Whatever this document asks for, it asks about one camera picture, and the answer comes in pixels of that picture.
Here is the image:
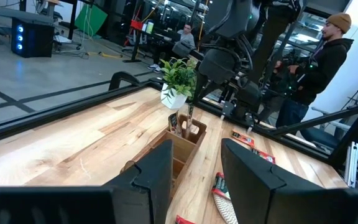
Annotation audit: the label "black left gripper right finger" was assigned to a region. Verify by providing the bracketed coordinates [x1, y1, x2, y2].
[221, 138, 323, 224]

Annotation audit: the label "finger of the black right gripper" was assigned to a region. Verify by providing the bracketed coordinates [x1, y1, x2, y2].
[200, 83, 219, 101]
[192, 73, 208, 105]

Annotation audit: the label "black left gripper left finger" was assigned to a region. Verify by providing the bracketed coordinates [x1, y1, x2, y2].
[104, 139, 174, 224]

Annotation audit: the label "red tea bag packet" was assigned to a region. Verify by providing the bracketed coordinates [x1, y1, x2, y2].
[175, 214, 197, 224]
[211, 172, 232, 202]
[249, 147, 276, 165]

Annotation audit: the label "orange tea bag packet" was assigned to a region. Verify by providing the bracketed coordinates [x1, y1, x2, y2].
[231, 129, 256, 147]

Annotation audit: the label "green plant in white pot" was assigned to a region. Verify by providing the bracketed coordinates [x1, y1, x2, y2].
[159, 57, 198, 110]

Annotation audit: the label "round woven beige placemat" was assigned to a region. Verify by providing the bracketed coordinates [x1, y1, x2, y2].
[212, 191, 239, 224]

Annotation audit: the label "person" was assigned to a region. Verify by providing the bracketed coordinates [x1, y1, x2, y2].
[256, 12, 356, 130]
[147, 23, 196, 72]

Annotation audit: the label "brown wooden compartment box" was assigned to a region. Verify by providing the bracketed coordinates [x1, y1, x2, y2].
[119, 113, 208, 203]

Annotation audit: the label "black standing desk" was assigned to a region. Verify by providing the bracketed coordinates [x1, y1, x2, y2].
[122, 18, 183, 64]

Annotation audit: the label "red box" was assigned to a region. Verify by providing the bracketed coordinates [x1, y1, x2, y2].
[130, 19, 145, 31]

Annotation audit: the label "silver aluminium extrusion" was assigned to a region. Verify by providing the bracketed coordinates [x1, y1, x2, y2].
[344, 141, 358, 189]

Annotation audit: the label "grey office chair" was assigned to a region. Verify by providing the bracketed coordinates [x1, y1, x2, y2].
[300, 107, 354, 150]

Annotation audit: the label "green board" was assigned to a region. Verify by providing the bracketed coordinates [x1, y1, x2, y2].
[74, 3, 108, 37]

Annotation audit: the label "black tripod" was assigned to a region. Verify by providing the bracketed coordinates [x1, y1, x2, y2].
[340, 73, 358, 111]

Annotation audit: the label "black computer tower blue lights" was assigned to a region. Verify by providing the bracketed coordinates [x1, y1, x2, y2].
[10, 17, 55, 58]

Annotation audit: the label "grey work table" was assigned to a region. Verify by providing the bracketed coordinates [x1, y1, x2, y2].
[0, 2, 57, 26]

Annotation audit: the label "black arched handle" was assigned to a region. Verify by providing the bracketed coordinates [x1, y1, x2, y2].
[108, 70, 142, 91]

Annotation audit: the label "black aluminium table frame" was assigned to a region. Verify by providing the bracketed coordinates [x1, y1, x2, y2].
[0, 79, 358, 190]

